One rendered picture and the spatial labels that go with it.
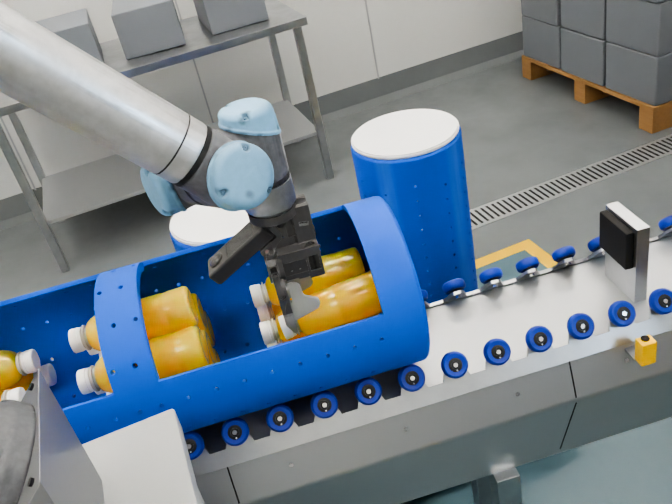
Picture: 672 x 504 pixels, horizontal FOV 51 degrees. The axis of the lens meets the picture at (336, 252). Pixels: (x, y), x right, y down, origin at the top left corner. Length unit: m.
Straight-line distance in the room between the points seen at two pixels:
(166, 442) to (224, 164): 0.37
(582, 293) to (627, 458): 1.02
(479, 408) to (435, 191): 0.69
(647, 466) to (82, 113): 1.94
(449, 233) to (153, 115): 1.22
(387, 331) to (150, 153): 0.48
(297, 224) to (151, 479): 0.39
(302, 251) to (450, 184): 0.84
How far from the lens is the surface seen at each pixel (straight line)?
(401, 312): 1.06
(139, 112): 0.75
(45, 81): 0.74
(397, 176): 1.74
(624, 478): 2.29
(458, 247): 1.90
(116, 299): 1.10
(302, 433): 1.20
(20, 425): 0.76
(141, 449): 0.96
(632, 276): 1.35
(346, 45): 4.78
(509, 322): 1.33
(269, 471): 1.23
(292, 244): 1.03
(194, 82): 4.56
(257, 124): 0.93
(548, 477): 2.28
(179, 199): 0.90
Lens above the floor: 1.78
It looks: 32 degrees down
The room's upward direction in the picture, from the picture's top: 13 degrees counter-clockwise
